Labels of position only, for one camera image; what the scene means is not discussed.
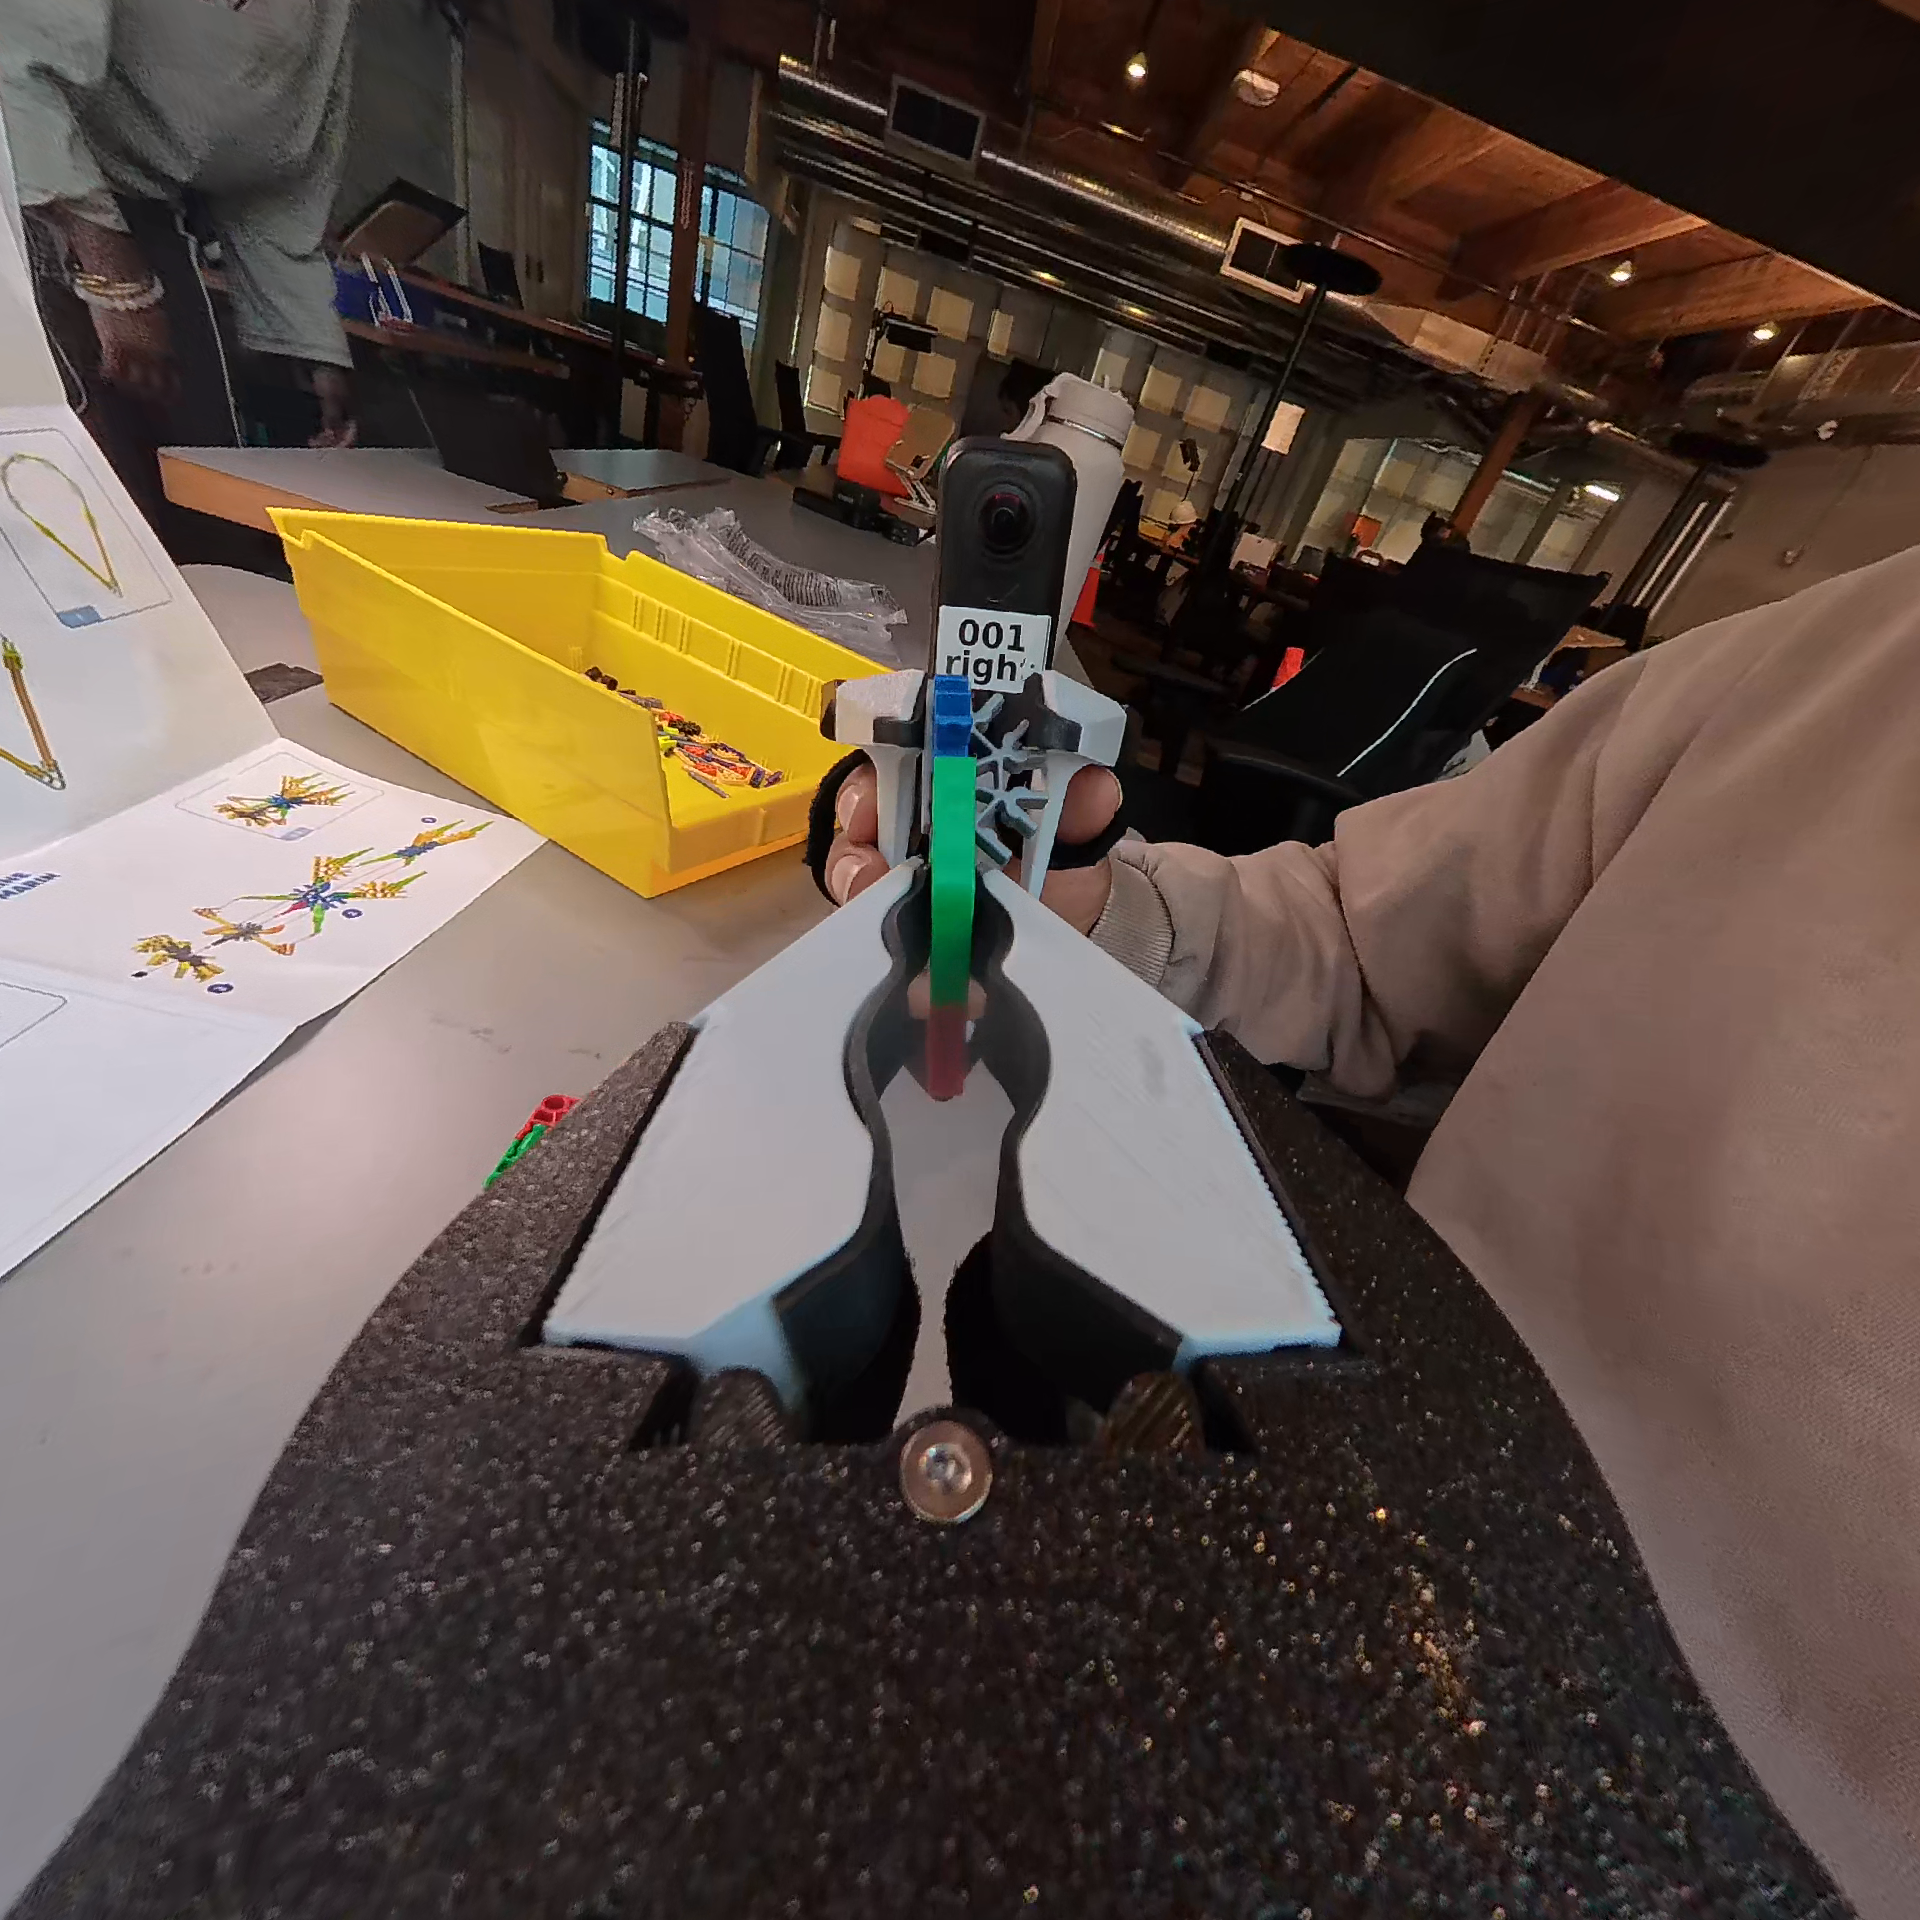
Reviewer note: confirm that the black mesh chair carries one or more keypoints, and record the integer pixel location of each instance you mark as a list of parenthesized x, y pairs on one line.
[(1381, 707)]

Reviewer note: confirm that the yellow plastic bin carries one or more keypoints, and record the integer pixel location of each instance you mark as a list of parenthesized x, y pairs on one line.
[(451, 693)]

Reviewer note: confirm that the person's right hand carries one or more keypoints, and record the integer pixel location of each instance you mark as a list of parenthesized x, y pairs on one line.
[(1131, 873)]

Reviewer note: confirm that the green toy base half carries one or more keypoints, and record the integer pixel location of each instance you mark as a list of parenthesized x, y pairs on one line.
[(531, 1136)]

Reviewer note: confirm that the white folded instruction booklet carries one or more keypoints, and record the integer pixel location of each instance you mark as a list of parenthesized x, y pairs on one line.
[(215, 899)]

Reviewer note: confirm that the orange chair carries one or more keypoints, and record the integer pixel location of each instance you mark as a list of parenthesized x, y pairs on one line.
[(875, 444)]

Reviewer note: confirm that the person's beige clothing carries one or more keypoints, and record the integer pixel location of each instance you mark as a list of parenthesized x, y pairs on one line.
[(1714, 1352)]

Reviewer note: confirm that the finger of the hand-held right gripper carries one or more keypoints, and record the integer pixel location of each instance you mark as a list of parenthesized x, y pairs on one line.
[(880, 726), (1086, 733)]

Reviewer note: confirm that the clear plastic bag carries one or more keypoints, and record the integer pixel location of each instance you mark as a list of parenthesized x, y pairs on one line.
[(766, 568)]

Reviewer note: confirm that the person's right forearm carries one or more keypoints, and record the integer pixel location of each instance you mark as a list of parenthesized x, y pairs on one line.
[(1440, 899)]

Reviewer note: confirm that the pile of toy building pieces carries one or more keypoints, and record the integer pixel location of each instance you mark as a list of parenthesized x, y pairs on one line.
[(707, 744)]

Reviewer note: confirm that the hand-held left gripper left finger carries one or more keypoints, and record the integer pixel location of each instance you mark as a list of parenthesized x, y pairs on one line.
[(707, 1201)]

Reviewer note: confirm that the colourful toy rod model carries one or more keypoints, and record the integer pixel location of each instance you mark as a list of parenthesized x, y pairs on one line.
[(950, 873)]

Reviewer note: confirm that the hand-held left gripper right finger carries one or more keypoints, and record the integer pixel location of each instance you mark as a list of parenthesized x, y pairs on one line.
[(1185, 1201)]

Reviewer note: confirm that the white water bottle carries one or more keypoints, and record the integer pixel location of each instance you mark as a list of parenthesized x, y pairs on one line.
[(1086, 453)]

